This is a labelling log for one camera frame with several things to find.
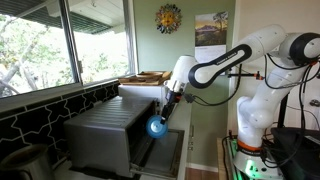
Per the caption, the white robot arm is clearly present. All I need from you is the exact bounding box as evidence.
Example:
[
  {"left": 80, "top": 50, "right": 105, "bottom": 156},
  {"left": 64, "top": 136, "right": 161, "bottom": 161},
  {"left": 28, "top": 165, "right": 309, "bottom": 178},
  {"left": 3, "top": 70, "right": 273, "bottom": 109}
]
[{"left": 162, "top": 24, "right": 320, "bottom": 156}]

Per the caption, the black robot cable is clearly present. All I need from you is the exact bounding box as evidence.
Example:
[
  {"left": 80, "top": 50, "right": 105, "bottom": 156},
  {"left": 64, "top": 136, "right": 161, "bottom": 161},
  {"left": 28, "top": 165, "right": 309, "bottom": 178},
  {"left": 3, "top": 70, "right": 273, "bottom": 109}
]
[{"left": 183, "top": 63, "right": 244, "bottom": 108}]

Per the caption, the silver toaster oven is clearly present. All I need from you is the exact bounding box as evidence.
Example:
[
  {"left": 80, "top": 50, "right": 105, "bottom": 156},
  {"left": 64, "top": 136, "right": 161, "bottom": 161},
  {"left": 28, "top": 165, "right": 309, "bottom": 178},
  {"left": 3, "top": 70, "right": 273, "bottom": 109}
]
[{"left": 64, "top": 96, "right": 156, "bottom": 178}]

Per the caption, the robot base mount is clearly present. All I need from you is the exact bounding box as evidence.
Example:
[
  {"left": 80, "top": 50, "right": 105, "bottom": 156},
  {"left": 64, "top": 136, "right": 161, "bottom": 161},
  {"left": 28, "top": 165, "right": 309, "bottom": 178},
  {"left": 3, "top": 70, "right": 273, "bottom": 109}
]
[{"left": 227, "top": 139, "right": 284, "bottom": 180}]

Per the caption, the metal pot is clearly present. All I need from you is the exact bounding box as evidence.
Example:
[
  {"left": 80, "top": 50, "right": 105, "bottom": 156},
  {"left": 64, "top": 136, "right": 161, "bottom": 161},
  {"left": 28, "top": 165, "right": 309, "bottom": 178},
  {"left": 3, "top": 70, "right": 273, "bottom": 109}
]
[{"left": 0, "top": 144, "right": 55, "bottom": 180}]

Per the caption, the blue plastic bowl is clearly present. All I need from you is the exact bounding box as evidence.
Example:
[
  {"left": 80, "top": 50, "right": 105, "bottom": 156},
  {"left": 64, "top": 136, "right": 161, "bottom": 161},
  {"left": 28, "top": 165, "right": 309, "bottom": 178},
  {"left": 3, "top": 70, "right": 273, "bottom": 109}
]
[{"left": 146, "top": 115, "right": 168, "bottom": 138}]

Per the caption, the sliding glass window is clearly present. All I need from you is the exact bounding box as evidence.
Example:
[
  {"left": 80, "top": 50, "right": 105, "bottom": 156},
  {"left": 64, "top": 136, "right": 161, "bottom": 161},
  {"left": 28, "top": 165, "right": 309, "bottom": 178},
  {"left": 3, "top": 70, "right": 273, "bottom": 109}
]
[{"left": 0, "top": 0, "right": 135, "bottom": 98}]

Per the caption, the black equipment case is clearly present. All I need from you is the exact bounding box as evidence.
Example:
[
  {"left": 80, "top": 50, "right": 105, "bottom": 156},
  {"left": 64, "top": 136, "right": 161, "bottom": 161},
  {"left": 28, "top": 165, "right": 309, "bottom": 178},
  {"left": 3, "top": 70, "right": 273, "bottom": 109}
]
[{"left": 271, "top": 127, "right": 320, "bottom": 180}]

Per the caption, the white microwave oven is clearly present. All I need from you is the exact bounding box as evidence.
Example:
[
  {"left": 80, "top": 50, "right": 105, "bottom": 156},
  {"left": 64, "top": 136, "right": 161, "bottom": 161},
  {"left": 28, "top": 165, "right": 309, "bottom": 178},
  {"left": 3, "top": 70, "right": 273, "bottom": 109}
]
[{"left": 118, "top": 85, "right": 168, "bottom": 107}]

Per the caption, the colourful sun wall decoration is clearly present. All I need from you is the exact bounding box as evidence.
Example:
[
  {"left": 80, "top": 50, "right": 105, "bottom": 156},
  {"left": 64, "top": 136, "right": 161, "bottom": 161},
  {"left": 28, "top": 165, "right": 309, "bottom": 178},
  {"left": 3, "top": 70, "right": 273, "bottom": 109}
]
[{"left": 155, "top": 4, "right": 182, "bottom": 34}]

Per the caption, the landscape wall calendar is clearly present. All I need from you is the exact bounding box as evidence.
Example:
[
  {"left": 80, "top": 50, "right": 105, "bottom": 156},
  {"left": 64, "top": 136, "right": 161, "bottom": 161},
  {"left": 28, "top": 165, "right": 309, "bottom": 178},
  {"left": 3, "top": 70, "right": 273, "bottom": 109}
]
[{"left": 195, "top": 11, "right": 228, "bottom": 63}]

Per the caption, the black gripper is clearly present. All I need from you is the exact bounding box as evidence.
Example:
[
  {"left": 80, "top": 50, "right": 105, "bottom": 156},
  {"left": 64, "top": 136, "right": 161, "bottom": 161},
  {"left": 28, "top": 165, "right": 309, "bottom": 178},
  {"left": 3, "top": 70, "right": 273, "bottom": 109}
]
[{"left": 160, "top": 90, "right": 182, "bottom": 124}]

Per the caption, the toaster oven glass door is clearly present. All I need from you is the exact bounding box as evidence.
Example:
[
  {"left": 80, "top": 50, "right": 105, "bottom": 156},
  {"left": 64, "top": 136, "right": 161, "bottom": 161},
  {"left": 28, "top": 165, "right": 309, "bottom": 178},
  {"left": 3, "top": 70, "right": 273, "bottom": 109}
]
[{"left": 130, "top": 129, "right": 184, "bottom": 180}]

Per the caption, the wooden serving tray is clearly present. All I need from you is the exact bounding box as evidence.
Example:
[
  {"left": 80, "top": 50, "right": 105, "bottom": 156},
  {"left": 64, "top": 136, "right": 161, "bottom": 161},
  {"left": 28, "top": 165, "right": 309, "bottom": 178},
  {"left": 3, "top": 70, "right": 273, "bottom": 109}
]
[{"left": 119, "top": 71, "right": 172, "bottom": 86}]

